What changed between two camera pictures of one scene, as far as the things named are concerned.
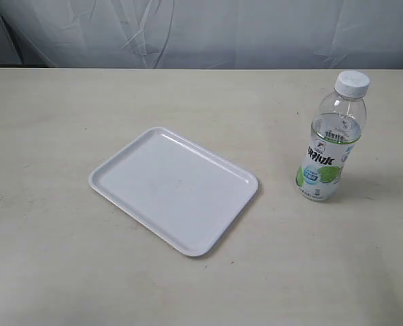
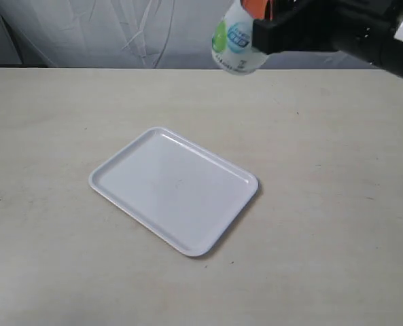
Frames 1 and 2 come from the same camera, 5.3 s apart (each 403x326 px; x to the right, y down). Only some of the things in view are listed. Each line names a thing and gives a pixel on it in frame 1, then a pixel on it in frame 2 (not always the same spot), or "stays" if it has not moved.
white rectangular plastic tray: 187,196 stays
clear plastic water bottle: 337,128 to 232,44
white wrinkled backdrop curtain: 202,34 stays
